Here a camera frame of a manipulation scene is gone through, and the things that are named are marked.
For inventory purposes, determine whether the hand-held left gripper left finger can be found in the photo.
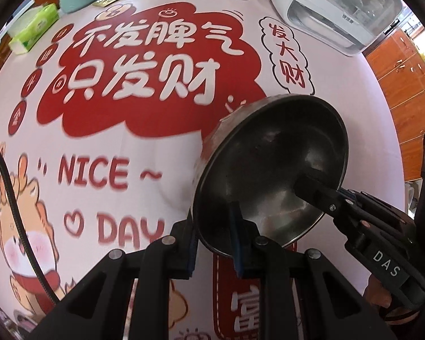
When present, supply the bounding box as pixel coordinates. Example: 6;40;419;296
28;212;199;340

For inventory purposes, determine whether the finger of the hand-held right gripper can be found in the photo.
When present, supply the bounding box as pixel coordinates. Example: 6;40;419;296
294;170;362;227

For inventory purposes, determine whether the black braided cable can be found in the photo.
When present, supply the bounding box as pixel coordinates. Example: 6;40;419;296
0;136;59;305

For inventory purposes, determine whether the green tissue pack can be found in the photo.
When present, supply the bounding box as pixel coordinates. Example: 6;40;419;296
9;3;60;55

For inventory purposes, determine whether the pink cartoon printed tablecloth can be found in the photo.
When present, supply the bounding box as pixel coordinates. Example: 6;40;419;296
0;0;406;340

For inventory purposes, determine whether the person's right hand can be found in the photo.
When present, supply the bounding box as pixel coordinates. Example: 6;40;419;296
363;276;394;312

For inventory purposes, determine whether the small stainless steel bowl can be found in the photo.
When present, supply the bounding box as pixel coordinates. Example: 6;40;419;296
192;94;349;257

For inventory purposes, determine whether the white countertop sterilizer appliance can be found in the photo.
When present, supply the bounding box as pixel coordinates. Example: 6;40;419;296
270;0;402;56

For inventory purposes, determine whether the orange wooden cabinet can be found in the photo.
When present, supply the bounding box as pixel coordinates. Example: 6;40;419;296
365;28;425;156

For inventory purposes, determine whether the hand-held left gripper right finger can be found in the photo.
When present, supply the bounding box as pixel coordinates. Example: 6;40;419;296
229;208;394;340

